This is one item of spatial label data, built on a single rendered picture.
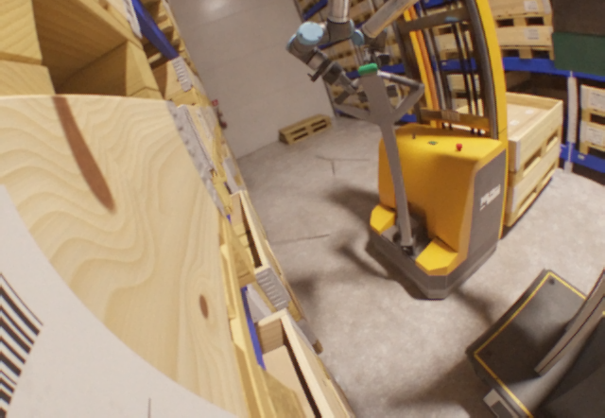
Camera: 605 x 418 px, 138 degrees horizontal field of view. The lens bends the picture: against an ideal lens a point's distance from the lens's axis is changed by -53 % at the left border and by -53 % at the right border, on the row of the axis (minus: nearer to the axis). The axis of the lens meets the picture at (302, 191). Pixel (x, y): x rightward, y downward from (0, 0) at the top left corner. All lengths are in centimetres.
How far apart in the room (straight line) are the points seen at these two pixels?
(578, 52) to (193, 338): 53
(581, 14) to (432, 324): 159
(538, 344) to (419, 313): 81
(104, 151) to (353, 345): 162
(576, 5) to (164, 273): 55
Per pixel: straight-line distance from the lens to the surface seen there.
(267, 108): 672
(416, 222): 165
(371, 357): 161
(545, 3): 300
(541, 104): 288
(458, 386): 154
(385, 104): 115
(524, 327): 137
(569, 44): 47
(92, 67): 40
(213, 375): 15
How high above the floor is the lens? 147
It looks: 25 degrees down
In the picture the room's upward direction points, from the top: 21 degrees counter-clockwise
